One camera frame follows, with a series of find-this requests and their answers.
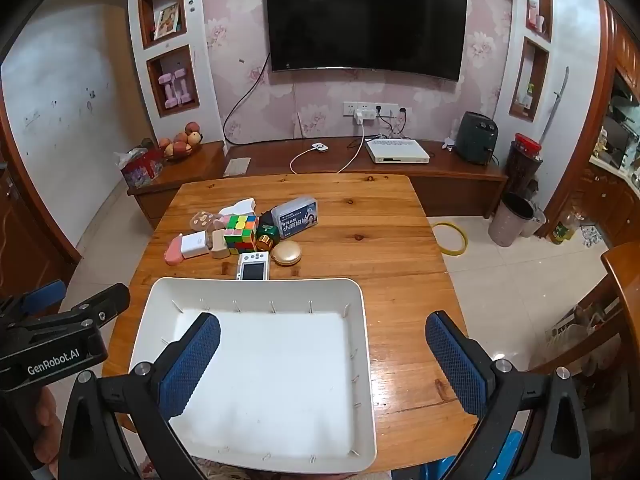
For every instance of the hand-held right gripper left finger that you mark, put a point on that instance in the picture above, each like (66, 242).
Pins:
(192, 365)

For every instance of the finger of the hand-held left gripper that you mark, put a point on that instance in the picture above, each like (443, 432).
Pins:
(45, 294)
(102, 302)

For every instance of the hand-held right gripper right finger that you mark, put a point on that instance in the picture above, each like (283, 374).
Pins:
(457, 365)

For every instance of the white plastic tray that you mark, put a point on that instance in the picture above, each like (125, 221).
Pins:
(275, 360)

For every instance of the beige plastic case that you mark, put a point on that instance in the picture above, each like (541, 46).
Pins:
(220, 245)

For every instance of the green bottle with gold cap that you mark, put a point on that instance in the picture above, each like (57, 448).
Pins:
(266, 237)

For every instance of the person's left hand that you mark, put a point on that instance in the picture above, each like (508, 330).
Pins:
(50, 425)

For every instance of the pink hair roller clip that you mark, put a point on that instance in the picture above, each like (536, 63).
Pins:
(175, 252)

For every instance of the white square box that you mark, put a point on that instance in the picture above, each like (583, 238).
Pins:
(195, 245)

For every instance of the yellow hoop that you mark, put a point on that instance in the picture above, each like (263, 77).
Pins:
(464, 240)

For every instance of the pink paw print case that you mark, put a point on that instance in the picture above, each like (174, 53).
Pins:
(205, 221)

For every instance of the red patterned box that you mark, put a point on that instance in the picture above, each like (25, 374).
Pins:
(142, 170)

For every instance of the colourful puzzle cube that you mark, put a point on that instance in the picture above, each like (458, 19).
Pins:
(241, 234)

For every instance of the clear plastic bag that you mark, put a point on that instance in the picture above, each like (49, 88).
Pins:
(122, 160)

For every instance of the gold round compact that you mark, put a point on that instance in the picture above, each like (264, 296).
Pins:
(286, 252)

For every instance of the grey trash bin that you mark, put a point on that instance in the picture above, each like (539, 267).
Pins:
(507, 225)

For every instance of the white trash bin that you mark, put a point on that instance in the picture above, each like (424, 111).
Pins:
(536, 222)

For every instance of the black power adapter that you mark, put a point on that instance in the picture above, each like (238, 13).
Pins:
(266, 217)

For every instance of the dark fruit bowl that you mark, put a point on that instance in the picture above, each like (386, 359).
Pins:
(179, 156)

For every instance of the white flat plastic holder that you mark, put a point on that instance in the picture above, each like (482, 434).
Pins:
(240, 206)

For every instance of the cooking oil bottle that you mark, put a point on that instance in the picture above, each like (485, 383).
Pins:
(561, 230)

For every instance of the grey rectangular box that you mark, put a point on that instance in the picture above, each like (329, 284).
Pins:
(297, 216)

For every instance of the bowl of fruit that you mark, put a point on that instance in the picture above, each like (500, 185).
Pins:
(185, 139)

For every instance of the wooden chair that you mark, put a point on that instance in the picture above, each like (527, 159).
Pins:
(620, 280)

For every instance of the wooden television cabinet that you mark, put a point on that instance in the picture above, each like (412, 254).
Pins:
(450, 180)

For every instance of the white paper sheet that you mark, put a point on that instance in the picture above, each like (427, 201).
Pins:
(237, 167)

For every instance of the dark container with red lid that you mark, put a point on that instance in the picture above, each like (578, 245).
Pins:
(524, 162)

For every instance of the small white figure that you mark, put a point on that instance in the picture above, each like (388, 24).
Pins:
(448, 145)

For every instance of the pink dumbbell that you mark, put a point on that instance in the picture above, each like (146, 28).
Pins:
(181, 86)
(166, 91)

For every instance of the white set-top box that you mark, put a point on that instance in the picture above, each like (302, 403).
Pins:
(397, 151)

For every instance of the dark green air fryer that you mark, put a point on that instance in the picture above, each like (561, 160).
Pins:
(476, 137)

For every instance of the wooden display cabinet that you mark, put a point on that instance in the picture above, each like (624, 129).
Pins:
(617, 200)

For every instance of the toy sword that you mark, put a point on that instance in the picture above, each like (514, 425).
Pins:
(555, 102)

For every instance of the small green bottle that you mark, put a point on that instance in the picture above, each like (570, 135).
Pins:
(530, 92)

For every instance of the framed photo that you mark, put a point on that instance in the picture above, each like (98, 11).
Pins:
(167, 20)

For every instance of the pink cup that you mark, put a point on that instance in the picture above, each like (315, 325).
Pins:
(539, 21)

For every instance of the black flat screen television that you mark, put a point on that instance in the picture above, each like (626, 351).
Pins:
(365, 20)

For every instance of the white compact camera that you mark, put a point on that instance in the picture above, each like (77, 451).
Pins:
(253, 266)

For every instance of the white wall socket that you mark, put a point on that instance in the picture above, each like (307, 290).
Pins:
(395, 110)
(351, 108)

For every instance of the white wall charger plug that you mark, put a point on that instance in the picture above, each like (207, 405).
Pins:
(360, 119)

